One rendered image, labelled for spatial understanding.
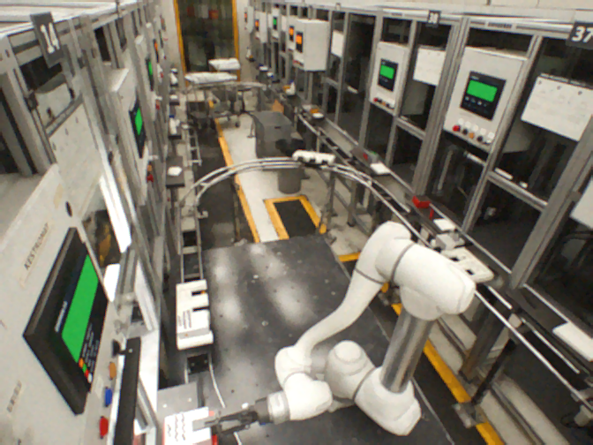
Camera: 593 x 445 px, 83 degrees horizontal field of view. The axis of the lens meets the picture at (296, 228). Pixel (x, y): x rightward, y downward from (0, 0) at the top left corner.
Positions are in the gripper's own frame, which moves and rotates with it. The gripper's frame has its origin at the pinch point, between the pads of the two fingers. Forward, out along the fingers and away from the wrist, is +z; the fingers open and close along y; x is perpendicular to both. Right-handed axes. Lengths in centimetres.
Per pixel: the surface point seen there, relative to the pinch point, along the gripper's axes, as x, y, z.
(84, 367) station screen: 15, 59, 14
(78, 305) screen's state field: 9, 67, 14
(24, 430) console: 28, 66, 16
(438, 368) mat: -45, -96, -150
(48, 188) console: -4, 82, 16
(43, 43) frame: -27, 100, 17
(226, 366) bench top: -40, -32, -10
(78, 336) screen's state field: 13, 64, 14
